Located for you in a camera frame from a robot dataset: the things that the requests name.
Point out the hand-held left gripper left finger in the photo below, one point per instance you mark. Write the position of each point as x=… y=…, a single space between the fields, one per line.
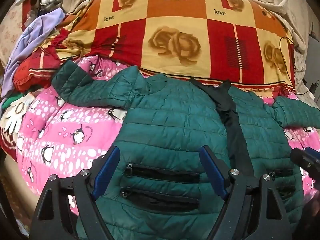
x=106 y=172

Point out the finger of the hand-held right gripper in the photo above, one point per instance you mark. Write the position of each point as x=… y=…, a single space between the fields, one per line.
x=301 y=158

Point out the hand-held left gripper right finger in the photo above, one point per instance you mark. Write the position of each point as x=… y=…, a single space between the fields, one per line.
x=213 y=172

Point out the green quilted puffer jacket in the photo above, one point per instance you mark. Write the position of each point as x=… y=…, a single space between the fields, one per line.
x=175 y=120

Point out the pink penguin print blanket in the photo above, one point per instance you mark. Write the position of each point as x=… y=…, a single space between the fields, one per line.
x=62 y=135

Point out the grey cabinet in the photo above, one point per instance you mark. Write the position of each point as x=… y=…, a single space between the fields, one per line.
x=313 y=55

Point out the red blanket with white print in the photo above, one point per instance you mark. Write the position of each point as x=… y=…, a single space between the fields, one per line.
x=12 y=122

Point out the red yellow rose print quilt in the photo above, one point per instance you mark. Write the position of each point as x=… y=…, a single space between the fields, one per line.
x=175 y=25

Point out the lavender cloth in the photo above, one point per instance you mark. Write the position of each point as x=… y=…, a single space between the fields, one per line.
x=32 y=35

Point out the beige crumpled cloth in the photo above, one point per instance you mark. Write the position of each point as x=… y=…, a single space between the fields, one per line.
x=282 y=2

